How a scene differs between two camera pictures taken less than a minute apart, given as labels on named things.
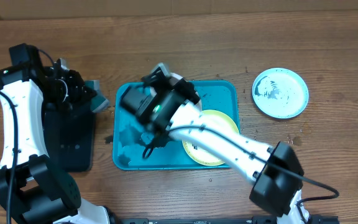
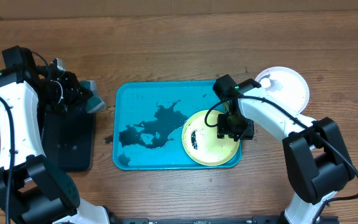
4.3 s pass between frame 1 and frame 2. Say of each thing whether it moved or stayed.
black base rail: stayed
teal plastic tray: stayed
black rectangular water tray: stayed
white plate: moved
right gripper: moved
